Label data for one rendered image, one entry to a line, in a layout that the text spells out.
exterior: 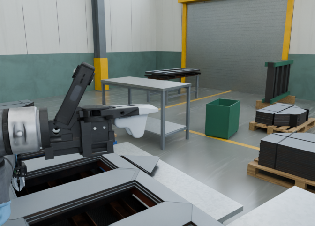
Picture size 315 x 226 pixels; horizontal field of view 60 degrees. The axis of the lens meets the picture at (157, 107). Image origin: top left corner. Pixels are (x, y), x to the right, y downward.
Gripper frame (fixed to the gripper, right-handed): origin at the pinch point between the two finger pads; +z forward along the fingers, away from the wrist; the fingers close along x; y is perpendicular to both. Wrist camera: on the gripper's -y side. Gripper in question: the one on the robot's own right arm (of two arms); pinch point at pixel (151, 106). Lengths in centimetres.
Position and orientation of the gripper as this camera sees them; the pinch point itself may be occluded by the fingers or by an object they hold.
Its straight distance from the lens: 53.0
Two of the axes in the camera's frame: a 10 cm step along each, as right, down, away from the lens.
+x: 3.7, 0.8, -9.3
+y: 0.5, 9.9, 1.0
